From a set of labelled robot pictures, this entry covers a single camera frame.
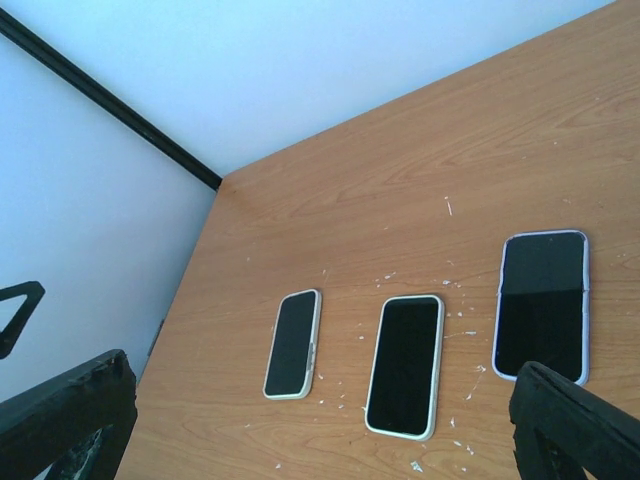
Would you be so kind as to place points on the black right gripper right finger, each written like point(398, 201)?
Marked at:
point(563, 431)

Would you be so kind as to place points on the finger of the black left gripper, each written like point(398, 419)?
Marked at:
point(33, 292)

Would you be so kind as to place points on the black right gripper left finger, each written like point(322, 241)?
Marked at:
point(75, 425)

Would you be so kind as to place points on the lavender phone case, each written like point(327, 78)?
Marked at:
point(586, 300)

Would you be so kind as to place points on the cream phone case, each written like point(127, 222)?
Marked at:
point(437, 360)
point(312, 350)

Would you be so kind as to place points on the white-edged black phone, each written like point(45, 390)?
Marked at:
point(292, 342)

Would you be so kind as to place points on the black left frame post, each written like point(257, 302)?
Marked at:
point(40, 50)

